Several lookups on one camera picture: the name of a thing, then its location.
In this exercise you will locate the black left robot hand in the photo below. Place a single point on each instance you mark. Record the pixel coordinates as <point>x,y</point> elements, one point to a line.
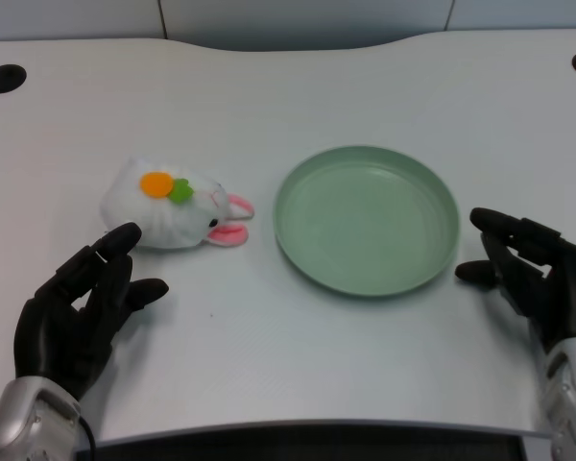
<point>62,326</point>

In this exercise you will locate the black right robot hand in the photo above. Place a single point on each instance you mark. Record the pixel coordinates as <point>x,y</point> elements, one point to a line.
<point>547,283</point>

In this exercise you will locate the green round plate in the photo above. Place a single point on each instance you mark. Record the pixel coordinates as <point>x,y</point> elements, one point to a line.
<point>365,225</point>

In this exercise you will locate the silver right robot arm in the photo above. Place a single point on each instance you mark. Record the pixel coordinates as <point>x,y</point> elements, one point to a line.
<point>571,398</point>

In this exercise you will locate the black robot torso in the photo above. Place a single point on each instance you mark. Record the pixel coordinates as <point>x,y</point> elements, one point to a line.
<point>317,442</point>

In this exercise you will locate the white rabbit doll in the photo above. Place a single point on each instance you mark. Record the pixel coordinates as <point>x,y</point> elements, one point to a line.
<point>168,211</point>

